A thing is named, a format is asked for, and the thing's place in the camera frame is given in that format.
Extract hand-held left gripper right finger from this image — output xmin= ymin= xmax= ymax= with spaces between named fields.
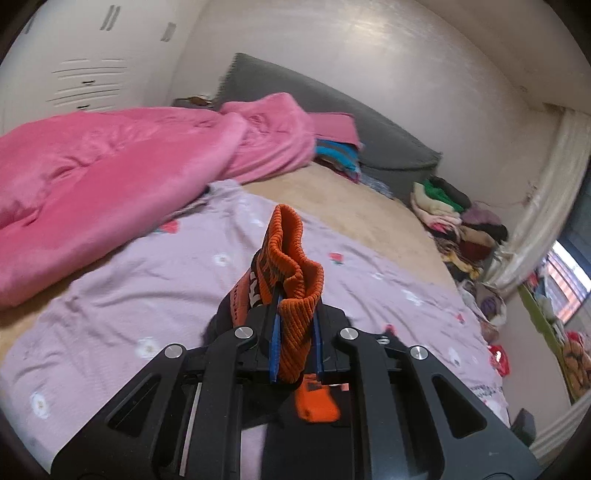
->
xmin=313 ymin=302 xmax=542 ymax=480

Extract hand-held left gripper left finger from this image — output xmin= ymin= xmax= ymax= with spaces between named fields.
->
xmin=50 ymin=288 xmax=283 ymax=480

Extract black garment with orange trim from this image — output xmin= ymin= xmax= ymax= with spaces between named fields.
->
xmin=203 ymin=204 xmax=356 ymax=480

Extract pile of folded clothes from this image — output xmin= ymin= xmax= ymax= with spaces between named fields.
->
xmin=411 ymin=175 xmax=509 ymax=282

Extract purple strawberry print blanket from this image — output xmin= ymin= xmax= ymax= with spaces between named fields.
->
xmin=0 ymin=179 xmax=511 ymax=472

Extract white cloth bag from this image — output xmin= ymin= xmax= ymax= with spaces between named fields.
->
xmin=457 ymin=277 xmax=509 ymax=342

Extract blue patterned cloth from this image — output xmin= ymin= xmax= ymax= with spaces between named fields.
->
xmin=359 ymin=174 xmax=394 ymax=198

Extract red plastic bag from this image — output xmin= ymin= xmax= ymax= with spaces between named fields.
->
xmin=488 ymin=344 xmax=511 ymax=377

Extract blue striped folded cloth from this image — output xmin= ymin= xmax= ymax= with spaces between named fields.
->
xmin=314 ymin=141 xmax=363 ymax=183

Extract dark grey object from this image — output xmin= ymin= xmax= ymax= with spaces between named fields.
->
xmin=512 ymin=408 xmax=536 ymax=447

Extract pink folded cloth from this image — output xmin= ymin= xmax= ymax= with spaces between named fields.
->
xmin=309 ymin=112 xmax=365 ymax=151

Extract green windowsill ledge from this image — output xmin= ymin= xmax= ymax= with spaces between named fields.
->
xmin=517 ymin=281 xmax=583 ymax=403

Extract pink fleece blanket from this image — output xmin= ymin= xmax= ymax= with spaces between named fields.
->
xmin=0 ymin=92 xmax=319 ymax=309

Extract clutter of windowsill items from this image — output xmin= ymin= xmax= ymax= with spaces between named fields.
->
xmin=531 ymin=272 xmax=570 ymax=334

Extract brown bedside object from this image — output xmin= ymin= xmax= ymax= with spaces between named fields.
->
xmin=174 ymin=95 xmax=214 ymax=110

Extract orange plush toy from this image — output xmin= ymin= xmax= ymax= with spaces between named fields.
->
xmin=561 ymin=330 xmax=591 ymax=393

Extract grey headboard cushion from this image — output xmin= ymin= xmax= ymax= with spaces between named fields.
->
xmin=213 ymin=53 xmax=441 ymax=199

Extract cream satin curtain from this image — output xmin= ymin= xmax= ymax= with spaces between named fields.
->
xmin=482 ymin=111 xmax=591 ymax=301

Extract white wardrobe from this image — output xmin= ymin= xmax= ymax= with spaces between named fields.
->
xmin=0 ymin=0 xmax=208 ymax=134

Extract window with dark frame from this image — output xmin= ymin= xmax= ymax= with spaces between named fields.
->
xmin=538 ymin=226 xmax=591 ymax=324

